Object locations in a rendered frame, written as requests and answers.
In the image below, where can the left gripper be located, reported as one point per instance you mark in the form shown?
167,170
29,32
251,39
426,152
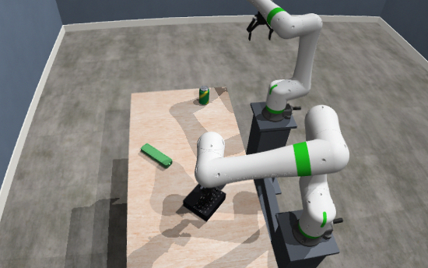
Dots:
207,192

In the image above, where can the green drink can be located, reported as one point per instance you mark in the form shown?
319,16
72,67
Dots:
204,95

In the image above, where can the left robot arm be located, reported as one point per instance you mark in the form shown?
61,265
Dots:
324,152

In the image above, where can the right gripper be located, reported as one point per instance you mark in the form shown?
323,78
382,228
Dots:
260,20

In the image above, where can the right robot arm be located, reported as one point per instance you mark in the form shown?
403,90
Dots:
308,28

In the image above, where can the black lighting desk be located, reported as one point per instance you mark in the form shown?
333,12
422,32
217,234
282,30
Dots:
200,205

